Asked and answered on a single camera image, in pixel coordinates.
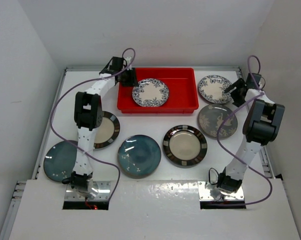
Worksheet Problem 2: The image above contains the blue floral plate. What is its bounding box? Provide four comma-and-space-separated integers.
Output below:
198, 75, 232, 105
131, 78, 170, 107

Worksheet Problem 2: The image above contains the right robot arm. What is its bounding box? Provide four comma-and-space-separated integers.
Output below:
216, 73, 285, 193

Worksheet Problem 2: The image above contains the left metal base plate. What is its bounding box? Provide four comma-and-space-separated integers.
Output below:
64, 181, 111, 202

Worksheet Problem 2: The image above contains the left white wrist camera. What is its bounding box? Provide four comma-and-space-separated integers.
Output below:
124, 56, 133, 66

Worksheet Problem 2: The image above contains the striped-rim beige plate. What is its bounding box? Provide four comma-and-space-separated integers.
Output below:
162, 125, 208, 168
93, 111, 121, 149

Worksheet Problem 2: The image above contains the red plastic bin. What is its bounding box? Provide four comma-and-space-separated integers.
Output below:
117, 67, 199, 114

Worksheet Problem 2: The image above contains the white front cover board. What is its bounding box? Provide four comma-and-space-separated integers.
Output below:
10, 179, 299, 240

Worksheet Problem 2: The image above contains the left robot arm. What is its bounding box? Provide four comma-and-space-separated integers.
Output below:
63, 56, 138, 194

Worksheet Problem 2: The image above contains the metal base plate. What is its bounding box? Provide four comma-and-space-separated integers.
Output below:
64, 181, 111, 202
197, 181, 245, 202

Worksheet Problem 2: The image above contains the teal glazed plate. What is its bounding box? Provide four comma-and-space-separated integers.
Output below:
43, 140, 78, 184
117, 134, 162, 179

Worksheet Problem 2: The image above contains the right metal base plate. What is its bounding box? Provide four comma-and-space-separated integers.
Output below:
197, 181, 245, 202

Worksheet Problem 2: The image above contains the grey deer pattern plate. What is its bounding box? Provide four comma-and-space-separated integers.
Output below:
197, 103, 238, 139

